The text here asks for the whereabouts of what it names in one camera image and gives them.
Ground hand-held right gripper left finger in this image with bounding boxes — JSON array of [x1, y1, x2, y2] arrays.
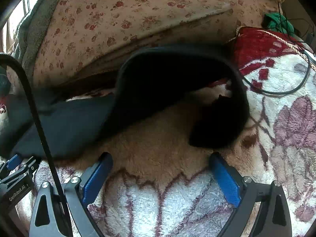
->
[[29, 152, 114, 237]]

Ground thick black gripper cable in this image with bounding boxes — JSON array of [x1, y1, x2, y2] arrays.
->
[[0, 54, 71, 218]]

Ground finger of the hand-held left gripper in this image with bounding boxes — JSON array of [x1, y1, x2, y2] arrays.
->
[[0, 154, 23, 178], [10, 155, 42, 181]]

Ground green cloth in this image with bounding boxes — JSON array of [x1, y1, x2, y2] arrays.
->
[[262, 12, 295, 35]]

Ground red cloth with gold trim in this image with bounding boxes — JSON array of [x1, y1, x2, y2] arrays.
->
[[227, 27, 310, 77]]

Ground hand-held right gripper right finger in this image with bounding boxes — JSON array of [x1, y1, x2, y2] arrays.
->
[[209, 152, 293, 237]]

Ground floral beige pillow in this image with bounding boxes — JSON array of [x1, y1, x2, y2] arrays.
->
[[6, 0, 284, 89]]

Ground black looped cable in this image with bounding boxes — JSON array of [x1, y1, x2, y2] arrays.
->
[[241, 52, 311, 96]]

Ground black pants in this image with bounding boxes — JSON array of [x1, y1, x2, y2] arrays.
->
[[0, 44, 250, 160]]

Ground white purple fleece blanket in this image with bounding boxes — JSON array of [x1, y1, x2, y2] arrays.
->
[[0, 54, 316, 237]]

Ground thin black wire with plug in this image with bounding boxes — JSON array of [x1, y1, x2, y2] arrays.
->
[[276, 1, 315, 45]]

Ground window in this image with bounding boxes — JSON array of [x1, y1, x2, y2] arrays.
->
[[7, 0, 41, 27]]

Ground grey fleece blanket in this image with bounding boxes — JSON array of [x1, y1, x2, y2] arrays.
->
[[12, 0, 72, 79]]

